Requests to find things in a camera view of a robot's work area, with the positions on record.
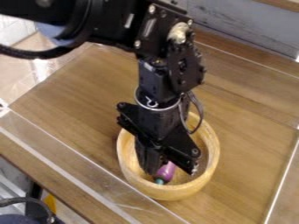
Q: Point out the black clamp with screw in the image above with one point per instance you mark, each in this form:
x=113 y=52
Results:
x=38 y=212

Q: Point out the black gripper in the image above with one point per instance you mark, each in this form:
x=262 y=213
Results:
x=162 y=140

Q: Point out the brown wooden bowl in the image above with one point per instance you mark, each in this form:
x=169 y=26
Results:
x=184 y=185

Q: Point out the purple toy eggplant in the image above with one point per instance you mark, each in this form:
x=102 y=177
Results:
x=165 y=174

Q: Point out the clear acrylic tray walls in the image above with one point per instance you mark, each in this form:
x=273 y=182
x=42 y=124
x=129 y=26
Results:
x=59 y=135

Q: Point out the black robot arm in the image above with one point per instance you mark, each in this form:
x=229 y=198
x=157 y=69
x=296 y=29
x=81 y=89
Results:
x=153 y=29

